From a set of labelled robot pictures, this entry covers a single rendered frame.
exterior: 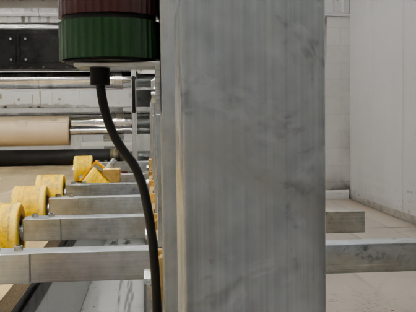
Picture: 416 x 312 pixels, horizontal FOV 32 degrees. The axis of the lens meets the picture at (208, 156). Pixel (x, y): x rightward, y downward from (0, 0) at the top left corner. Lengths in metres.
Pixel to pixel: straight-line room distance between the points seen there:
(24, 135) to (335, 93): 6.99
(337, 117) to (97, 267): 8.95
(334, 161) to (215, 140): 9.46
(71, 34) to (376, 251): 0.44
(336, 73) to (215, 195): 9.47
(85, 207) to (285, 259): 1.06
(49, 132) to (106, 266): 2.30
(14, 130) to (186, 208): 2.87
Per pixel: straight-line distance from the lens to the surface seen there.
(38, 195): 1.22
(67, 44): 0.42
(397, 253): 0.77
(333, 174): 9.64
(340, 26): 9.71
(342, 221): 1.01
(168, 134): 0.42
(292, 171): 0.17
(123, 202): 1.22
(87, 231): 0.98
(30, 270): 0.74
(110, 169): 1.71
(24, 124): 3.03
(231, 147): 0.17
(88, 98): 2.99
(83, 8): 0.42
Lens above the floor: 1.09
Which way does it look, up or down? 3 degrees down
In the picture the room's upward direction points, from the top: 1 degrees counter-clockwise
